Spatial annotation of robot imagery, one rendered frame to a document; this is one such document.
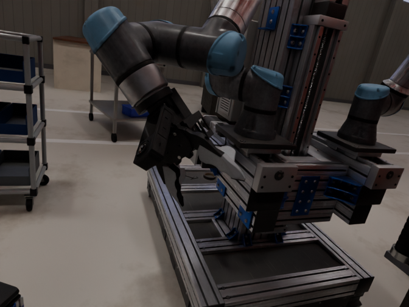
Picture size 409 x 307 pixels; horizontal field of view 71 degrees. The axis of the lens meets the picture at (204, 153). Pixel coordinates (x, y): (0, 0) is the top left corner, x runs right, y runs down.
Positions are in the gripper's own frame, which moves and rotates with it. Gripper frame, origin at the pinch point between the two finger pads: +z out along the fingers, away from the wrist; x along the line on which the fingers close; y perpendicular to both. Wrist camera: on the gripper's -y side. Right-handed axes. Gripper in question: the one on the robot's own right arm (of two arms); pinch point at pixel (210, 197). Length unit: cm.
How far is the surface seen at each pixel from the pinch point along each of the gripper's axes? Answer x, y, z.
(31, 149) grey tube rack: 130, 53, -46
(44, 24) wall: 531, 503, -391
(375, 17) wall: -86, 1223, 64
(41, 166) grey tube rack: 167, 72, -40
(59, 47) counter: 368, 342, -236
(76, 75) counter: 384, 353, -186
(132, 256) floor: 104, 47, 31
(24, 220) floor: 153, 37, -16
